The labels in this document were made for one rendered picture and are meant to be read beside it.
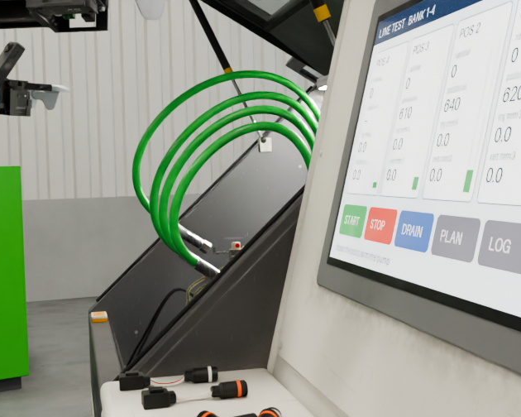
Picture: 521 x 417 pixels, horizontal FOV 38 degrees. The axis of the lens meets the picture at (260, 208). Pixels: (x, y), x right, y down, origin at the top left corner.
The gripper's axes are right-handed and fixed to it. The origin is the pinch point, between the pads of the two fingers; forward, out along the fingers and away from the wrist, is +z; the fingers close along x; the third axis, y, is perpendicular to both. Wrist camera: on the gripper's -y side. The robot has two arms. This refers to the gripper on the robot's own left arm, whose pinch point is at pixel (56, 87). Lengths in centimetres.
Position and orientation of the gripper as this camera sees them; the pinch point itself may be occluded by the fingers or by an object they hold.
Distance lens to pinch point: 190.6
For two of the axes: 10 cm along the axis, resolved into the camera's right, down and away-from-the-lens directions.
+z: 6.9, -0.5, 7.2
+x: 7.2, 1.5, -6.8
